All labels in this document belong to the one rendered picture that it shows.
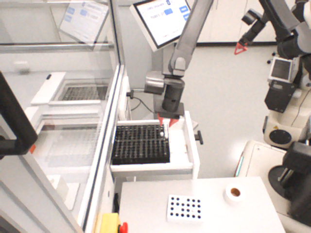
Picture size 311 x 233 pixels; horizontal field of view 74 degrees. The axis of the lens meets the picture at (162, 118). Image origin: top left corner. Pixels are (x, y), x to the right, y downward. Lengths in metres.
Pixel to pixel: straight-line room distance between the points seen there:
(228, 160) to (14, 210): 1.82
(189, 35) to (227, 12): 3.15
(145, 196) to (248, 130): 1.65
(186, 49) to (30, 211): 0.55
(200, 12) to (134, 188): 0.68
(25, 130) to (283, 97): 1.02
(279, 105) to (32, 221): 1.02
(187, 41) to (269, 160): 1.26
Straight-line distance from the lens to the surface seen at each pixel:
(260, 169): 1.66
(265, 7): 0.86
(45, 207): 0.37
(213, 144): 2.08
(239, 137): 2.23
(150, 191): 0.88
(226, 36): 3.97
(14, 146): 0.25
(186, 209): 0.82
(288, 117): 1.18
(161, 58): 1.69
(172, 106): 0.70
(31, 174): 0.34
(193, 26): 0.71
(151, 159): 0.83
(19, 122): 0.22
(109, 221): 0.68
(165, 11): 1.62
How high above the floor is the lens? 1.53
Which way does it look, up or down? 42 degrees down
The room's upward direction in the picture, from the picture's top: straight up
